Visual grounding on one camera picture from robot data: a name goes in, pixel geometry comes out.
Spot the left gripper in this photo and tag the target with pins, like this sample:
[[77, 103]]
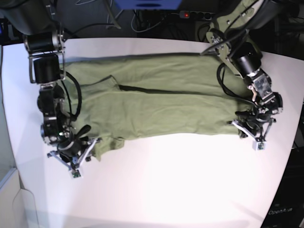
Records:
[[256, 129]]

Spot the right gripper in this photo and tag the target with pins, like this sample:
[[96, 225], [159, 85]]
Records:
[[73, 154]]

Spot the green T-shirt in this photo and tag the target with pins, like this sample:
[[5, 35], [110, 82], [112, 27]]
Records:
[[125, 98]]

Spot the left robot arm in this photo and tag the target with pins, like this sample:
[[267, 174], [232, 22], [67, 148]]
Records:
[[228, 35]]

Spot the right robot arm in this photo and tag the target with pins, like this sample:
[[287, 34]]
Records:
[[43, 40]]

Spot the white plastic bin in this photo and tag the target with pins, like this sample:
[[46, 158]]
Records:
[[17, 205]]

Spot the black OpenArm case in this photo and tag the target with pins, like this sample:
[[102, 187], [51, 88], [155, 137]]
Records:
[[287, 208]]

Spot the blue box overhead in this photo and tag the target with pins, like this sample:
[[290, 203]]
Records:
[[148, 4]]

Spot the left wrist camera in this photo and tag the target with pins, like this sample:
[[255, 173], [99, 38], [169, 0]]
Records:
[[258, 146]]

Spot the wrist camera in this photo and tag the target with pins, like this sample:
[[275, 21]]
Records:
[[74, 174], [258, 146]]

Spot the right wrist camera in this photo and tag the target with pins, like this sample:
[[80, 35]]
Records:
[[74, 174]]

